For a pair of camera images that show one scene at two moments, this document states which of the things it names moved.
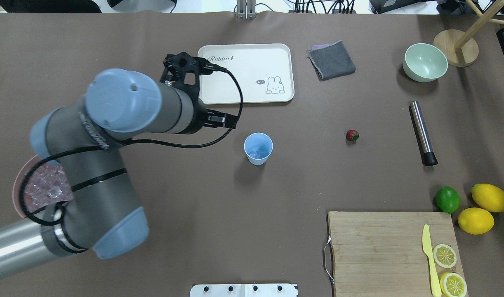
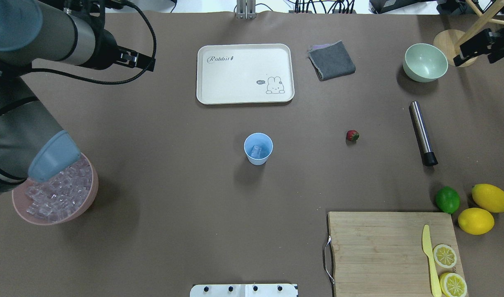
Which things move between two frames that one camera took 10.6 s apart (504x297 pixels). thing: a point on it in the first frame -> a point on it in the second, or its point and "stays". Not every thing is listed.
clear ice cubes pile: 47,184 stays
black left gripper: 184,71 -> 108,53
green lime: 447,199 stays
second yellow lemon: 476,220 stays
